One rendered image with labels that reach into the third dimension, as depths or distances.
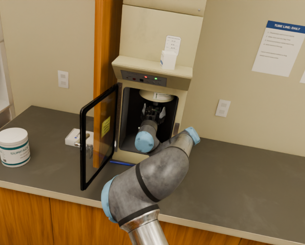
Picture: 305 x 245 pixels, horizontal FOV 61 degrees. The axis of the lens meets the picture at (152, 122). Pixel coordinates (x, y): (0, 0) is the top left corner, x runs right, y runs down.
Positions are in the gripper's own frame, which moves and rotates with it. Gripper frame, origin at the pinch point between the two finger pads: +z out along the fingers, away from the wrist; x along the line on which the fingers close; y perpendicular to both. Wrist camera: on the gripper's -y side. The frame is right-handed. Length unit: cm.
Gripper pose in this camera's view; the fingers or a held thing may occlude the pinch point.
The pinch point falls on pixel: (154, 111)
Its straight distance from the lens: 133.5
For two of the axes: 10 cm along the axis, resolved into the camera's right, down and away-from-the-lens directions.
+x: -9.8, -1.8, 0.6
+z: 1.4, -4.7, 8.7
